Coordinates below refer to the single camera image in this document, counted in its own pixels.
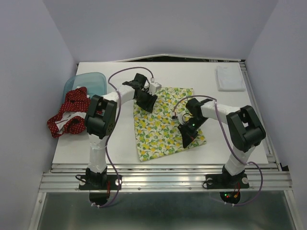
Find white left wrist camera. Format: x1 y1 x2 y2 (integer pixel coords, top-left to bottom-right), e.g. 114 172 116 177
147 82 162 95

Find folded white skirt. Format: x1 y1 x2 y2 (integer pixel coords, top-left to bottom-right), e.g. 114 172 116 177
215 66 245 92

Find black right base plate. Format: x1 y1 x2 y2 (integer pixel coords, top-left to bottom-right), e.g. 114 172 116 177
202 174 249 190

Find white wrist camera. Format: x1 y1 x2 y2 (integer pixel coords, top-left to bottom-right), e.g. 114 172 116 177
147 82 162 95
171 113 186 125

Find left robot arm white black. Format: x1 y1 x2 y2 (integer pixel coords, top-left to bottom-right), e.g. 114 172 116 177
84 73 162 189

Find teal plastic bin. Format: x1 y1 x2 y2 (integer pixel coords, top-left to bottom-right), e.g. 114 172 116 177
62 72 107 102

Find lemon print skirt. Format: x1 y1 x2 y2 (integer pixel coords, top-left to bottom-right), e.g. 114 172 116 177
133 87 194 161

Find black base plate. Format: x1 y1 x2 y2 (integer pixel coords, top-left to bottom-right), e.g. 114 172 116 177
202 174 249 190
75 174 122 191

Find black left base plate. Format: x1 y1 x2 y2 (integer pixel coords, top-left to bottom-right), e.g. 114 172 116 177
75 174 122 191

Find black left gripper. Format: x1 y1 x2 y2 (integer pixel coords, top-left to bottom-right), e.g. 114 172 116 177
135 89 158 114

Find red polka dot skirt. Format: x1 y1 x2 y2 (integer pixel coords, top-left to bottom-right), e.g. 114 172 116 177
47 87 91 138

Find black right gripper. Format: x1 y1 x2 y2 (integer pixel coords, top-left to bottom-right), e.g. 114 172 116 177
177 116 208 148

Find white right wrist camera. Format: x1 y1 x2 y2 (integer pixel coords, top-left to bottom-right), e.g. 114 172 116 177
171 113 186 125

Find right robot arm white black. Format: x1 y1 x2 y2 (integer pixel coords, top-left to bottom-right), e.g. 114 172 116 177
173 96 266 187

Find aluminium frame rails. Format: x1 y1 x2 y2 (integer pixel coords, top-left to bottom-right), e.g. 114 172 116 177
28 58 299 230

